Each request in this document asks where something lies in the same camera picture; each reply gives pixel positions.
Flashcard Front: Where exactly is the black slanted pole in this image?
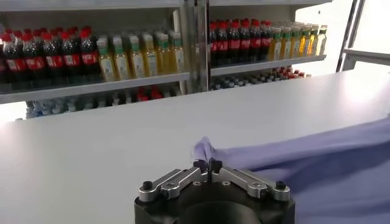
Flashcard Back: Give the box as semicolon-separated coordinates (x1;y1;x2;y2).
335;0;366;73

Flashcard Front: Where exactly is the yellow juice bottle white cap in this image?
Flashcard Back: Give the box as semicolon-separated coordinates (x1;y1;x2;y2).
96;38;116;82
112;36;132;80
141;33;159;77
298;27;309;58
289;27;301;58
269;29;283;61
307;26;318;57
169;32;186;74
155;32;171;75
280;29;292;60
127;35;146;79
316;25;328;56

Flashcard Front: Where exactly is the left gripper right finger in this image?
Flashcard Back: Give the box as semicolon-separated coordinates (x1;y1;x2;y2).
209;159;291;202

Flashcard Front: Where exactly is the grey metal shelf rack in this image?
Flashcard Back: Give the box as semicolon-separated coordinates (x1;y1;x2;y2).
0;0;208;119
197;0;333;92

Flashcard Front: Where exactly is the purple t-shirt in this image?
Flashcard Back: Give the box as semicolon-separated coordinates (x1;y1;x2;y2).
190;117;390;224

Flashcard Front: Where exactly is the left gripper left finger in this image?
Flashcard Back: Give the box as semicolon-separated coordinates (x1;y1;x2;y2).
138;159;210;202

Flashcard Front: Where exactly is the cola bottle red cap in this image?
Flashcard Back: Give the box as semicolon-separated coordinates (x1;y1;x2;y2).
250;19;262;61
209;23;221;68
44;32;65;80
239;19;252;63
218;21;230;66
63;30;82;79
228;20;241;65
80;29;101;77
5;33;27;83
260;20;272;61
26;32;46;82

